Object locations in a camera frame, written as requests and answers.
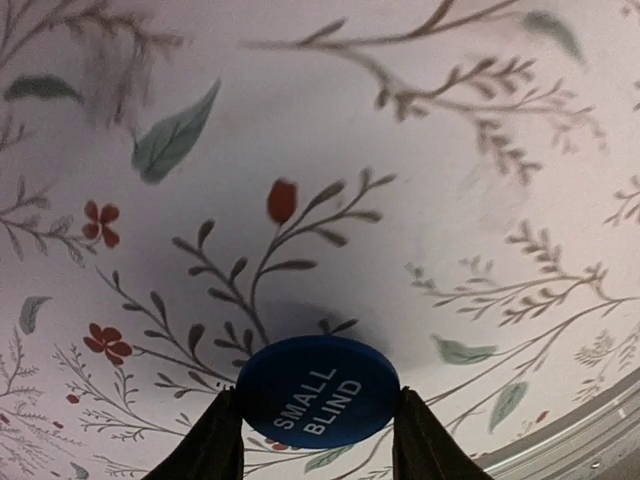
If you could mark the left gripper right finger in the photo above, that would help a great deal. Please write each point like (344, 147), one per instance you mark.
(423, 449)

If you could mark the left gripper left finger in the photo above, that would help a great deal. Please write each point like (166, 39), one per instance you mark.
(212, 450)

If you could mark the blue round button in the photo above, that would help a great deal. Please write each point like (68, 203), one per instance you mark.
(317, 392)

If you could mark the front aluminium rail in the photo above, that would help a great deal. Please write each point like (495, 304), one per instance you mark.
(583, 444)

